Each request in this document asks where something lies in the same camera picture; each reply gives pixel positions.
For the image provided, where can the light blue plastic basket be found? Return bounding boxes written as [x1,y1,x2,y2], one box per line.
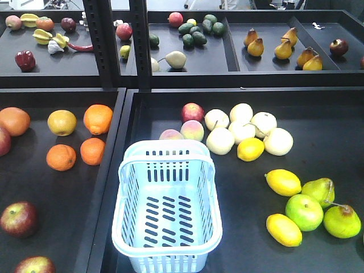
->
[111,139,222,272]

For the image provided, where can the red apple near basket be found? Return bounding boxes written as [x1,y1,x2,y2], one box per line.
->
[181,102,205,123]

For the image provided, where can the pink peach right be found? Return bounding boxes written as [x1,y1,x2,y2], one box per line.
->
[180,120,204,142]

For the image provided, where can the pink peach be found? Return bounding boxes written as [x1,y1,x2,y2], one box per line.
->
[180,120,204,142]
[159,129,184,140]

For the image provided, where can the pink peach left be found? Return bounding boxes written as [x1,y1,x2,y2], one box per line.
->
[159,129,184,140]

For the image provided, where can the yellow lemon upper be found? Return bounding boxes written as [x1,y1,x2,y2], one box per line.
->
[237,138,264,162]

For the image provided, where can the yellow lemon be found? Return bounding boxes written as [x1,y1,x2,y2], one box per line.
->
[266,213,303,247]
[237,138,264,162]
[264,169,301,197]

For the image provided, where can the large orange far right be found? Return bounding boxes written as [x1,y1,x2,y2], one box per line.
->
[83,104,113,135]

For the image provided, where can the small orange lower right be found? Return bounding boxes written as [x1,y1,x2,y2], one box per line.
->
[80,138,106,166]

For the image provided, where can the small orange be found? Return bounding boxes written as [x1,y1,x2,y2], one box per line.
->
[80,138,106,166]
[46,144,76,171]

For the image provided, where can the yellow lemon middle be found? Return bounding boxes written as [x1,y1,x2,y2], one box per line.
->
[264,169,301,197]

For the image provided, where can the yellow orange fruit right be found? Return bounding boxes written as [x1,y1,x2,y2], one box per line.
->
[47,109,77,137]

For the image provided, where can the small orange lower left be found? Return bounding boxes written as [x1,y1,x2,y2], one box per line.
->
[46,144,76,171]

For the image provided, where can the red chili pepper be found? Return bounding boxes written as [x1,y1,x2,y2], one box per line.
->
[68,43,93,52]

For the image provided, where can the yellow lemon lower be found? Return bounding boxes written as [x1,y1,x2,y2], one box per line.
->
[266,213,303,247]

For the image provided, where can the black right produce table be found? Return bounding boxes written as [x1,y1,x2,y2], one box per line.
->
[87,87,363,272]

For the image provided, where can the green apple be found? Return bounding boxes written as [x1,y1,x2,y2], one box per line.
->
[285,194,324,231]

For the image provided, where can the green pear rear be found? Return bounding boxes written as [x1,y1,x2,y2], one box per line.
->
[301,177,335,209]

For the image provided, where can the green pear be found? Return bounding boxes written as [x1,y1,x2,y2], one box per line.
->
[301,177,335,209]
[323,201,362,239]

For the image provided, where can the white garlic bulb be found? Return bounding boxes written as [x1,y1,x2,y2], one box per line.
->
[47,40,64,55]

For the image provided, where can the orange behind middle apple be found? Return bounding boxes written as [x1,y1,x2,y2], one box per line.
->
[1,107,31,137]

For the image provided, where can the red bell pepper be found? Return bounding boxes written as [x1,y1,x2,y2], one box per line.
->
[15,50,36,72]

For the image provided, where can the red apple back middle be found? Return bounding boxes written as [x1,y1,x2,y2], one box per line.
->
[0,127,11,156]

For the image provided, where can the green pear front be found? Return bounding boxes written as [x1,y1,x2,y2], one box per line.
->
[323,201,362,239]

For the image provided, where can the red apple front middle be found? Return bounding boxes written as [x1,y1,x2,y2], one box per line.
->
[1,201,39,238]

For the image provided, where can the red apple front right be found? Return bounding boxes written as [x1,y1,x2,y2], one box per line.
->
[14,256,56,273]

